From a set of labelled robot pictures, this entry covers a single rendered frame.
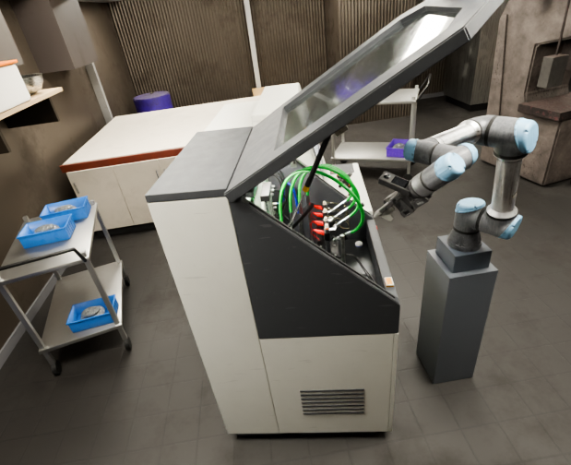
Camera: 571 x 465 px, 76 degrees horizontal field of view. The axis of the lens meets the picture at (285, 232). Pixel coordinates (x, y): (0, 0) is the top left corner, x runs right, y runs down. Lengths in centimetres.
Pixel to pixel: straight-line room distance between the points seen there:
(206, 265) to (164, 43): 650
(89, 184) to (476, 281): 361
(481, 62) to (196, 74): 494
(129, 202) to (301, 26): 478
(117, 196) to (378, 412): 329
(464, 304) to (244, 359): 111
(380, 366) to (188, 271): 93
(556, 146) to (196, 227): 397
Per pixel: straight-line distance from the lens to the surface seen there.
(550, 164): 474
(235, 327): 160
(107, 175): 420
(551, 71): 438
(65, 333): 301
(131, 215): 434
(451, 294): 200
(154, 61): 772
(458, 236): 191
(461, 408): 244
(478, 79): 742
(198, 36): 757
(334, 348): 166
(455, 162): 117
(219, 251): 135
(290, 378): 183
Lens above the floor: 199
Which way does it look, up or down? 32 degrees down
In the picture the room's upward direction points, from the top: 8 degrees counter-clockwise
